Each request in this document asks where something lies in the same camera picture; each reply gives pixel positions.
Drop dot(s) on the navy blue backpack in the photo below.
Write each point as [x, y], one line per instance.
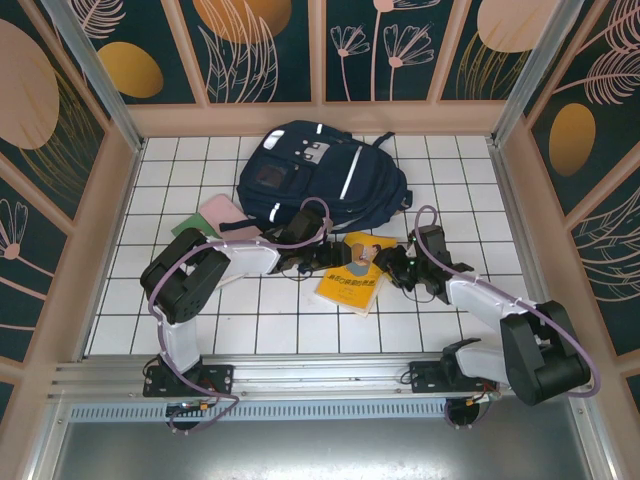
[325, 185]

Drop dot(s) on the yellow book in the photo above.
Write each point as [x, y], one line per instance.
[350, 290]

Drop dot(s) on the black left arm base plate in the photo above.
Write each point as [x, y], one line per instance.
[220, 375]

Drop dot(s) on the aluminium mounting rail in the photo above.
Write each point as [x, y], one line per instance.
[325, 372]

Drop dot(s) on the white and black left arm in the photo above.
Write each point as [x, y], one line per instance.
[245, 260]

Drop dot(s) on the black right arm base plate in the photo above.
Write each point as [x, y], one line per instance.
[422, 377]

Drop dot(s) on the green notebook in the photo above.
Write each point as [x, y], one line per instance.
[187, 226]

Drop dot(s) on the grey sheet metal panel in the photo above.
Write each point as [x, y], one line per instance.
[325, 450]

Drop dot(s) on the aluminium side rail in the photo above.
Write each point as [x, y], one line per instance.
[525, 250]
[110, 255]

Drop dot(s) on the yellow power connector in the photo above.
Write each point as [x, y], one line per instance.
[204, 407]
[472, 401]

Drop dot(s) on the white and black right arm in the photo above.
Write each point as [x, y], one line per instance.
[480, 300]

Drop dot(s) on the aluminium corner post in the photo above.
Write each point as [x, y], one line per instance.
[533, 75]
[96, 75]

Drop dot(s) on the pink book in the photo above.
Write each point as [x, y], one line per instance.
[222, 210]

